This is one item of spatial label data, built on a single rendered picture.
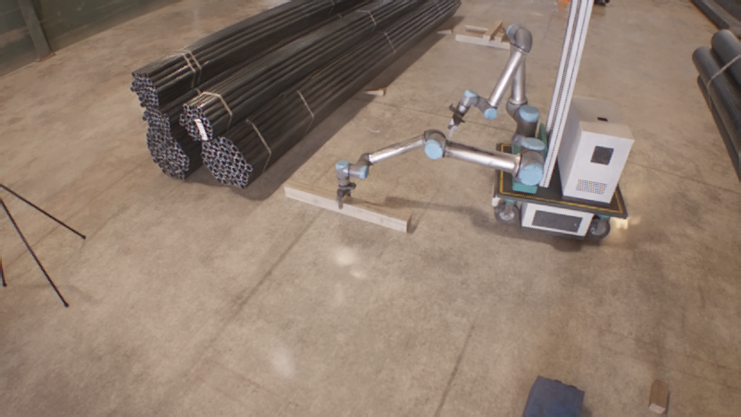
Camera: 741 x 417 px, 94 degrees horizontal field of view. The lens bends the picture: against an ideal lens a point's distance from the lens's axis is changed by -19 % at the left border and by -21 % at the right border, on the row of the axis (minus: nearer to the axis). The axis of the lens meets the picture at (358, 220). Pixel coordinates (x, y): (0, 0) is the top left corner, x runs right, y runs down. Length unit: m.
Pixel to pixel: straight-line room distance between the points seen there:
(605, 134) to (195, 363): 2.74
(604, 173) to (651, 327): 1.00
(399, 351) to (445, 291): 0.51
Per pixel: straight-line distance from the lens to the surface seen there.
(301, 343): 2.44
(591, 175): 2.95
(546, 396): 2.20
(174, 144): 3.67
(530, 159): 2.66
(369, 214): 3.03
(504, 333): 2.54
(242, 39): 4.00
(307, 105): 3.88
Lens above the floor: 2.02
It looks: 41 degrees down
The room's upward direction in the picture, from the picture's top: 2 degrees counter-clockwise
